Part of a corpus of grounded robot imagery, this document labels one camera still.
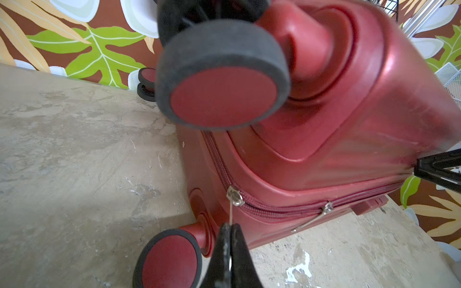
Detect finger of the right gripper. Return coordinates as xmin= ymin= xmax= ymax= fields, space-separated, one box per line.
xmin=414 ymin=149 xmax=461 ymax=193

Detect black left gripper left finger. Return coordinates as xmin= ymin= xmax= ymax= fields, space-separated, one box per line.
xmin=200 ymin=223 xmax=232 ymax=288

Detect white mesh basket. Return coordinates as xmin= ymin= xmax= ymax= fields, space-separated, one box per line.
xmin=435 ymin=63 xmax=461 ymax=108

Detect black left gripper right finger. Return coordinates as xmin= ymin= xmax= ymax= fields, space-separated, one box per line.
xmin=230 ymin=224 xmax=263 ymax=288

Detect silver zipper pull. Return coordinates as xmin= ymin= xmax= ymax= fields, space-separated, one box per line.
xmin=291 ymin=202 xmax=334 ymax=233
xmin=226 ymin=186 xmax=245 ymax=226

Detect red hard-shell suitcase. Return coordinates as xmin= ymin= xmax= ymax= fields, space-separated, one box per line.
xmin=132 ymin=1 xmax=461 ymax=288

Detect black wire basket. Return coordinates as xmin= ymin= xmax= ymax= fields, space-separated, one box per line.
xmin=366 ymin=0 xmax=399 ymax=22

